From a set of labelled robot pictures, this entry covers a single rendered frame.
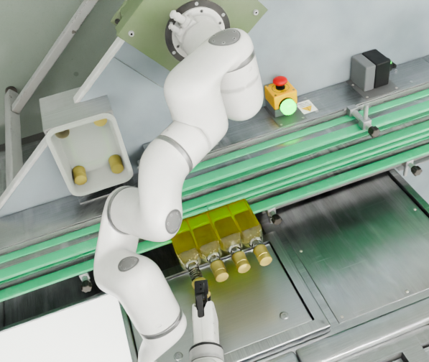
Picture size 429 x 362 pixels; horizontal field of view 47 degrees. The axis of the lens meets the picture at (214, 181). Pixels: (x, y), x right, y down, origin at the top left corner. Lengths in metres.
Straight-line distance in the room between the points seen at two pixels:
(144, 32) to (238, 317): 0.73
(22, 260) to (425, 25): 1.31
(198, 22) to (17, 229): 0.74
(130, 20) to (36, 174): 0.52
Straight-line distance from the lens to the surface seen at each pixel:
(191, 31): 1.12
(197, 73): 0.83
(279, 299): 1.34
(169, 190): 0.79
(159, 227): 0.79
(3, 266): 1.41
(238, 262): 1.23
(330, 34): 1.46
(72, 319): 1.43
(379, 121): 1.43
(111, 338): 1.35
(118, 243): 0.91
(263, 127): 1.39
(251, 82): 0.92
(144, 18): 1.15
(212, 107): 0.84
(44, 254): 1.38
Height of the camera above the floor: 1.89
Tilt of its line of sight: 46 degrees down
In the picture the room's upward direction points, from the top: 153 degrees clockwise
